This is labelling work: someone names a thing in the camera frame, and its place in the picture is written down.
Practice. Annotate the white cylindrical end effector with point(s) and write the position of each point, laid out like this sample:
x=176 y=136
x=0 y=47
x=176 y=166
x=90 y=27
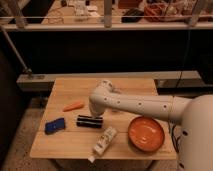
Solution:
x=96 y=116

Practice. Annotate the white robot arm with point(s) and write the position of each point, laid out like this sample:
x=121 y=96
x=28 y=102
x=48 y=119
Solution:
x=195 y=116

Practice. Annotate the blue eraser block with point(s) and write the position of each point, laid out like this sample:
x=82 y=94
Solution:
x=54 y=126

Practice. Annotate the black striped brush block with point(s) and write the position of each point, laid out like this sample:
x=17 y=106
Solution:
x=88 y=121

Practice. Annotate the orange carrot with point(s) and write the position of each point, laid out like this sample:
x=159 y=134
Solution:
x=73 y=106

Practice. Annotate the white tube bottle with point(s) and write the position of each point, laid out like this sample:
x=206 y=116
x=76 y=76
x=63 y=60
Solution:
x=103 y=142

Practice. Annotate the wooden table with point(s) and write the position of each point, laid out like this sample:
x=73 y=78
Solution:
x=75 y=142

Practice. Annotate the orange round plate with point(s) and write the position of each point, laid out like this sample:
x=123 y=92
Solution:
x=146 y=134

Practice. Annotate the diagonal metal strut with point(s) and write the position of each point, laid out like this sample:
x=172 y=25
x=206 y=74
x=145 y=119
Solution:
x=27 y=70

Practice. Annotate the metal frame rail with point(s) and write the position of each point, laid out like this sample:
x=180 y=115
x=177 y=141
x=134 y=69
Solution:
x=105 y=15

